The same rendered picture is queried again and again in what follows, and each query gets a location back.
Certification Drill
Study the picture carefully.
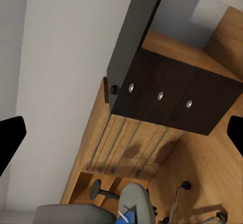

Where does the folder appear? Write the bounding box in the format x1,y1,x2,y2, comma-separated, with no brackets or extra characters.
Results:
114,211,135,224

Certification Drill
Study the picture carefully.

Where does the swivel chair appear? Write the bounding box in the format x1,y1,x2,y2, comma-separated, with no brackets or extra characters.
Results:
31,179,227,224

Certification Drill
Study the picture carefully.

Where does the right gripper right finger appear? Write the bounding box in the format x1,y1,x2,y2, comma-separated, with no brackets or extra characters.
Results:
227,116,243,156

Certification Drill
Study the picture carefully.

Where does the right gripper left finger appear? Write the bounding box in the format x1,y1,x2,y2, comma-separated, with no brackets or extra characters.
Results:
0,116,26,176

